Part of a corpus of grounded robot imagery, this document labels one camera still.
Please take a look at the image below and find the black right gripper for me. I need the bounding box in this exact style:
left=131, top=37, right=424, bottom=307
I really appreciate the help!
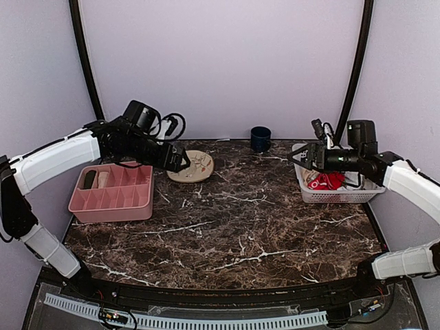
left=287, top=142, right=363, bottom=174

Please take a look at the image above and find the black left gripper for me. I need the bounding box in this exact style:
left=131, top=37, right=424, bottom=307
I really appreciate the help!
left=125, top=132, right=190, bottom=171

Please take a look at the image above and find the cream underwear with navy trim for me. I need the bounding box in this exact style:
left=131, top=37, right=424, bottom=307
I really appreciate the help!
left=97, top=172, right=109, bottom=188

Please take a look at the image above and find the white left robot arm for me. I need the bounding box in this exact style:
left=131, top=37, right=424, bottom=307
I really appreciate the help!
left=1, top=118, right=190, bottom=300

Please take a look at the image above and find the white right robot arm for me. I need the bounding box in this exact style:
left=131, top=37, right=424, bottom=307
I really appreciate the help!
left=370, top=141, right=439, bottom=252

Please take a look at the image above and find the bird pattern ceramic plate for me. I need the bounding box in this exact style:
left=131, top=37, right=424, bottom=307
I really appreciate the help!
left=167, top=150, right=215, bottom=184

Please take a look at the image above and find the red garment in basket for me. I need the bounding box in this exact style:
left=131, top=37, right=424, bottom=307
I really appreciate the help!
left=307, top=173, right=345, bottom=190

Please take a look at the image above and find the dark blue mug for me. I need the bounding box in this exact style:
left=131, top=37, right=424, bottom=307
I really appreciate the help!
left=250, top=126, right=272, bottom=153

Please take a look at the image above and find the white garment in basket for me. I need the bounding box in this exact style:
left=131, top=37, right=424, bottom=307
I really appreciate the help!
left=343, top=172, right=364, bottom=190

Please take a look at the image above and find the white plastic laundry basket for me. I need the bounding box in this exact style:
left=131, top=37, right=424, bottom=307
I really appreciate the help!
left=294, top=165, right=385, bottom=204

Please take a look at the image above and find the pink divided organizer box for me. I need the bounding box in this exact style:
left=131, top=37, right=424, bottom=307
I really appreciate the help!
left=68, top=162, right=154, bottom=223

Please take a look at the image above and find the black rolled item in organizer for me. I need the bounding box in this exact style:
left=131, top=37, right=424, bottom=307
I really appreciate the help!
left=82, top=170, right=96, bottom=190

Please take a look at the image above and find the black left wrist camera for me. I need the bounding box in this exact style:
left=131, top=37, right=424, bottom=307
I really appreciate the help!
left=122, top=100, right=162, bottom=133

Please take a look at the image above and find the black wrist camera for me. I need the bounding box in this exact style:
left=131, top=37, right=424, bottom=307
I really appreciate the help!
left=122, top=100, right=162, bottom=133
left=347, top=120, right=378, bottom=155

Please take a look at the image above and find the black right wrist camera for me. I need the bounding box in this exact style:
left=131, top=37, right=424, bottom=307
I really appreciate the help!
left=347, top=120, right=378, bottom=155

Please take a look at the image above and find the grey slotted cable duct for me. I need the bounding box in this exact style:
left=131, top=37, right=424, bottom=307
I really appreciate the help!
left=43, top=293, right=329, bottom=330

